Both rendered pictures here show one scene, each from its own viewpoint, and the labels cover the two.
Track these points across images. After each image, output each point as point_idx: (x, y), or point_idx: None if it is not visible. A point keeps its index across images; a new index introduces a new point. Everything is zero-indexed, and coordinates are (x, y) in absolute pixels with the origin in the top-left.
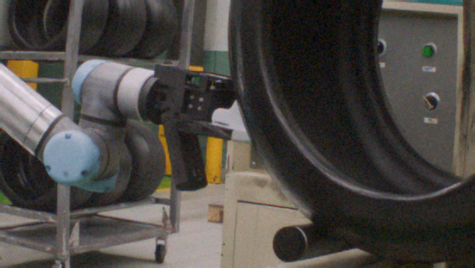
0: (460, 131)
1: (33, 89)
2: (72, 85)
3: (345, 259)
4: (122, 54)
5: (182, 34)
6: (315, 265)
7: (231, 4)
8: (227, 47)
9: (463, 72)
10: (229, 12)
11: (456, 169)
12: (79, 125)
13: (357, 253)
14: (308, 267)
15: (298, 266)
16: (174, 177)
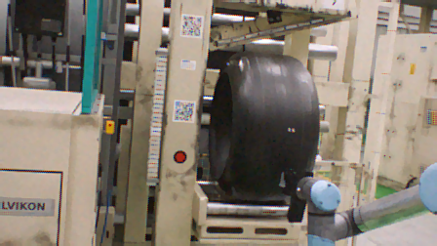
0: (197, 163)
1: (374, 200)
2: (340, 199)
3: (258, 219)
4: None
5: None
6: (276, 220)
7: (316, 137)
8: (311, 153)
9: (199, 138)
10: (314, 141)
11: (195, 180)
12: (335, 219)
13: (243, 220)
14: (282, 220)
15: (284, 221)
16: (302, 218)
